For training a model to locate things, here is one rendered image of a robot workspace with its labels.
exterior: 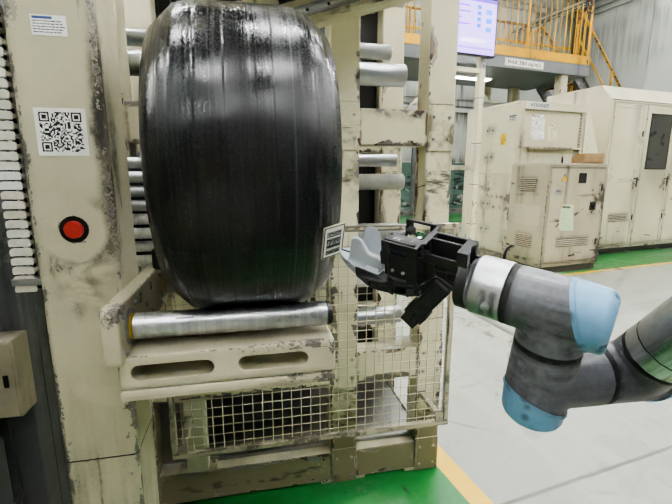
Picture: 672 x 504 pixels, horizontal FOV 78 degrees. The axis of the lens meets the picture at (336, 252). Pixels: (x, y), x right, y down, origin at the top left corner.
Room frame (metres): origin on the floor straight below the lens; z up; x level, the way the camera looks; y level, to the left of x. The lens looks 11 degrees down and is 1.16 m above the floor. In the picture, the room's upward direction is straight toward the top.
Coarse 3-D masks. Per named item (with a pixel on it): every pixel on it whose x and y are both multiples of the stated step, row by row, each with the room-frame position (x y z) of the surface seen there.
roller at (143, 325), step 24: (144, 312) 0.67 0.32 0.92; (168, 312) 0.67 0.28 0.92; (192, 312) 0.67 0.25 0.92; (216, 312) 0.68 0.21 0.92; (240, 312) 0.68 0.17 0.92; (264, 312) 0.69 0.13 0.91; (288, 312) 0.70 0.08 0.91; (312, 312) 0.71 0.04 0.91; (144, 336) 0.65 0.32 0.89; (168, 336) 0.66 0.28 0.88
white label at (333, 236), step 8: (336, 224) 0.62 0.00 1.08; (344, 224) 0.63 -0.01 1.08; (328, 232) 0.62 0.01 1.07; (336, 232) 0.63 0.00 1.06; (344, 232) 0.64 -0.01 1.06; (328, 240) 0.63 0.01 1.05; (336, 240) 0.64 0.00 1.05; (328, 248) 0.63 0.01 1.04; (336, 248) 0.65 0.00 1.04; (328, 256) 0.64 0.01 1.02
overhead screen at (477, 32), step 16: (464, 0) 4.48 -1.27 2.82; (480, 0) 4.54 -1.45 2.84; (496, 0) 4.61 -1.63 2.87; (464, 16) 4.48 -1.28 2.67; (480, 16) 4.55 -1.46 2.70; (496, 16) 4.62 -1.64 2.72; (464, 32) 4.48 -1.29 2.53; (480, 32) 4.55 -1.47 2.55; (464, 48) 4.49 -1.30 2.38; (480, 48) 4.56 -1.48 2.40
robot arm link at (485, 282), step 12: (480, 264) 0.48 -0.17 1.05; (492, 264) 0.48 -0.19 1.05; (504, 264) 0.48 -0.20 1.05; (468, 276) 0.49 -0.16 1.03; (480, 276) 0.47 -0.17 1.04; (492, 276) 0.47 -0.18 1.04; (504, 276) 0.46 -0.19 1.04; (468, 288) 0.48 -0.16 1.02; (480, 288) 0.47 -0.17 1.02; (492, 288) 0.46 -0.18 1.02; (468, 300) 0.48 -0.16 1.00; (480, 300) 0.47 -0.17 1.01; (492, 300) 0.46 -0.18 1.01; (480, 312) 0.48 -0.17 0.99; (492, 312) 0.46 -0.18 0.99
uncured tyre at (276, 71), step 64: (192, 0) 0.70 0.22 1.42; (192, 64) 0.58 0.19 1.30; (256, 64) 0.60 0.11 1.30; (320, 64) 0.64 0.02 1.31; (192, 128) 0.56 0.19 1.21; (256, 128) 0.57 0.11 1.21; (320, 128) 0.60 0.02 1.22; (192, 192) 0.55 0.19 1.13; (256, 192) 0.57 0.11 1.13; (320, 192) 0.60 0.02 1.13; (192, 256) 0.58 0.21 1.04; (256, 256) 0.60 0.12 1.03; (320, 256) 0.64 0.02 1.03
